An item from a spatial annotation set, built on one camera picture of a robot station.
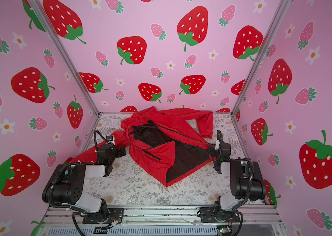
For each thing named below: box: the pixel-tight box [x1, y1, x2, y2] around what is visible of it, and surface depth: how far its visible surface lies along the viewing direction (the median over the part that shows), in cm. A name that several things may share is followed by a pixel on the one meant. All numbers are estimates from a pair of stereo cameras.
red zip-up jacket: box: [67, 106, 215, 187], surface depth 99 cm
